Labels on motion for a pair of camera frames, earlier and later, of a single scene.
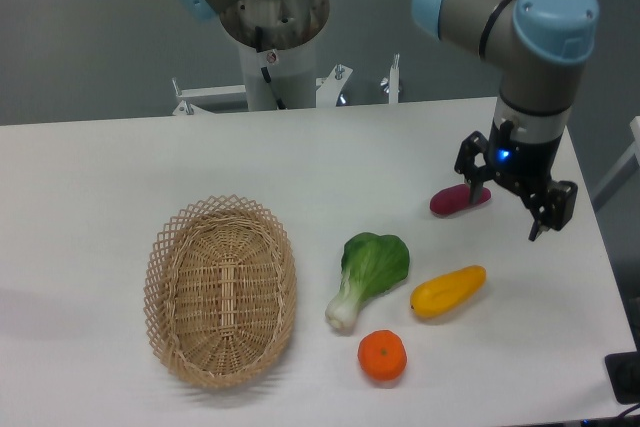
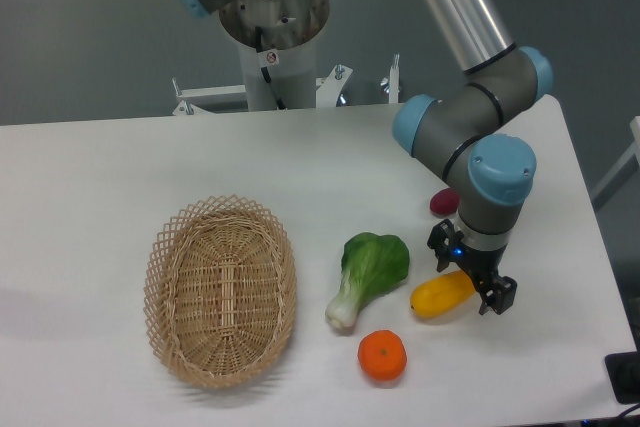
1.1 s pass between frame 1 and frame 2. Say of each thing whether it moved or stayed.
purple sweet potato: stayed
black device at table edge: stayed
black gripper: moved
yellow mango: stayed
